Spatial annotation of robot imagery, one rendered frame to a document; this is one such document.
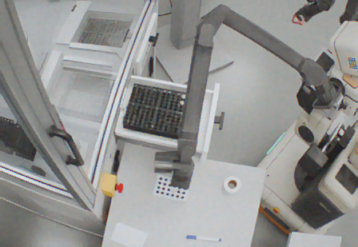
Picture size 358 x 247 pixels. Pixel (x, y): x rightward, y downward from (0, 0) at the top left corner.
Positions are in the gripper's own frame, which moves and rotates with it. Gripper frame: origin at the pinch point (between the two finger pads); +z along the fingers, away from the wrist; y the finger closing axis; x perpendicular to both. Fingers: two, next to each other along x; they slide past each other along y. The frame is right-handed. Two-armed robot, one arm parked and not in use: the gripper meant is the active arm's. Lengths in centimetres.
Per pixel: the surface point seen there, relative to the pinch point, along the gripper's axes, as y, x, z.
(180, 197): 6.0, 1.2, 1.5
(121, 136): -9.7, -24.9, -5.9
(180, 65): -103, -19, 77
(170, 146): -10.4, -6.7, -6.4
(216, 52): -121, 3, 76
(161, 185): 2.5, -6.6, 1.5
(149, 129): -14.0, -15.5, -8.7
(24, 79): 22, -28, -92
